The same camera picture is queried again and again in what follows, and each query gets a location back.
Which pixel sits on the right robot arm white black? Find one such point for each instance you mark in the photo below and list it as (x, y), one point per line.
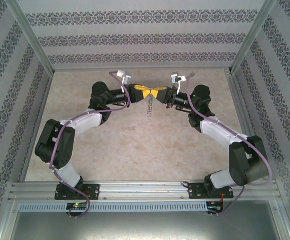
(217, 130)

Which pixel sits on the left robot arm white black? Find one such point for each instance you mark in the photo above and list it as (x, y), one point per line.
(84, 122)

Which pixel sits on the circuit board with blue light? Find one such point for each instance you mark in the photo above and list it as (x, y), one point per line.
(215, 206)

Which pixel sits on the circuit board with green light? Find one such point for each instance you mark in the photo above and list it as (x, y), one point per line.
(77, 205)

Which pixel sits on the grey metal sheet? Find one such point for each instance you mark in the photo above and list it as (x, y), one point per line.
(144, 225)

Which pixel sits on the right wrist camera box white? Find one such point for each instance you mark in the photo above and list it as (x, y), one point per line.
(177, 78)

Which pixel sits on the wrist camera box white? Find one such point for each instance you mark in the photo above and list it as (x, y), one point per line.
(177, 78)
(124, 76)

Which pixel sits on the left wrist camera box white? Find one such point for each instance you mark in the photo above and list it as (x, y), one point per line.
(124, 76)

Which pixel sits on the aluminium back rail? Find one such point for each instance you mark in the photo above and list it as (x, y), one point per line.
(84, 69)

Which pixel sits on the right aluminium side rail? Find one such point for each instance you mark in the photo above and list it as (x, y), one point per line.
(245, 110)

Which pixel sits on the aluminium side rail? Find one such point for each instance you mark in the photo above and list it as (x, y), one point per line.
(245, 110)
(38, 120)

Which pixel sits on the left aluminium side rail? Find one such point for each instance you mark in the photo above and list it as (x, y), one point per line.
(38, 120)

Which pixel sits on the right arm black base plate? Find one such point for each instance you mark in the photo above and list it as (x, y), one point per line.
(194, 191)

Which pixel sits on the aluminium mounting rail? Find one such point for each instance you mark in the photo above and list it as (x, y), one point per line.
(139, 188)

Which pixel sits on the right aluminium corner post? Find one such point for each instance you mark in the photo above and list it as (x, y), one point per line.
(253, 35)

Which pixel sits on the aluminium corner post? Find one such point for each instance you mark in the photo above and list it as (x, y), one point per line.
(29, 35)
(253, 35)

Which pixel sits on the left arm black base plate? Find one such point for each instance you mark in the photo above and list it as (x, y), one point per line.
(92, 191)

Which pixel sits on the left aluminium corner post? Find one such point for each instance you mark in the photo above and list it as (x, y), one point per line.
(29, 35)

